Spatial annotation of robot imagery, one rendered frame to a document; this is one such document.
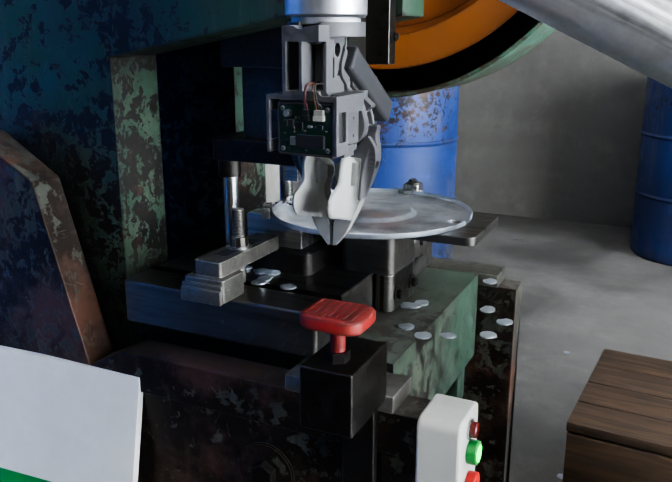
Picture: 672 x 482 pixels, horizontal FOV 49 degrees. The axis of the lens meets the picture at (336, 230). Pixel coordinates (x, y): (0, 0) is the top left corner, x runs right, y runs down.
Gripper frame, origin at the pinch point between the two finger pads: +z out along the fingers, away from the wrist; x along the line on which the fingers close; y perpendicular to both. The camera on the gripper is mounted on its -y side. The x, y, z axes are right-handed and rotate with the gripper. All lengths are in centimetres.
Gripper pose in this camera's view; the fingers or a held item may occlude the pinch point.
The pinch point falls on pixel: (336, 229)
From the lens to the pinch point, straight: 74.6
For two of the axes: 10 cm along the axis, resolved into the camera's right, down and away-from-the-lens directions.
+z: 0.0, 9.7, 2.6
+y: -4.3, 2.3, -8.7
